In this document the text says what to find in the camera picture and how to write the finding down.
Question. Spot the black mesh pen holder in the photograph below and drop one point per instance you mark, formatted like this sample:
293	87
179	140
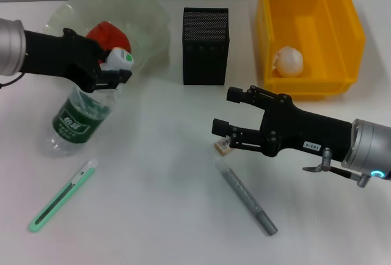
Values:
204	57

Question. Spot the grey marker pen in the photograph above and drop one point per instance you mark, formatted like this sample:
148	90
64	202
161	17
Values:
244	194

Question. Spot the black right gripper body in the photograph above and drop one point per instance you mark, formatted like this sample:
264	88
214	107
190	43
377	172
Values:
305	130

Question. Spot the pale green glass fruit plate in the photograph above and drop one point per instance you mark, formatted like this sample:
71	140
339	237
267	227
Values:
143	17

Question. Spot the white and silver left arm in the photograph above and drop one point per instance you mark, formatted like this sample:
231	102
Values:
10	48

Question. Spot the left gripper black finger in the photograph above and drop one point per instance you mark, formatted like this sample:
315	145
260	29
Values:
102	52
119	75

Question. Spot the white paper ball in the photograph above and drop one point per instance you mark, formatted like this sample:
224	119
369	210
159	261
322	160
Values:
288	62

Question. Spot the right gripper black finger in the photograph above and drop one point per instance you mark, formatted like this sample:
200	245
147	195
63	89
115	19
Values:
220	127
235	95

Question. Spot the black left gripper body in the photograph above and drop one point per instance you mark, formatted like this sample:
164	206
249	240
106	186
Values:
58	54

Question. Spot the clear water bottle green label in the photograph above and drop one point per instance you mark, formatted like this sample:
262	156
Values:
76	121

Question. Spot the yellow plastic storage bin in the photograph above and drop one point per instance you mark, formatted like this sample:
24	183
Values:
311	17

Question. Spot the red-orange toy orange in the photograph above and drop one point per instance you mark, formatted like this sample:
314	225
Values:
113	34

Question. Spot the mint green utility knife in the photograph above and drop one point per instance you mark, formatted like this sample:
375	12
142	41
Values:
61	194

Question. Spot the beige eraser with barcode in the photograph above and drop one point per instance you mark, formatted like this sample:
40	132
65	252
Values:
221	148

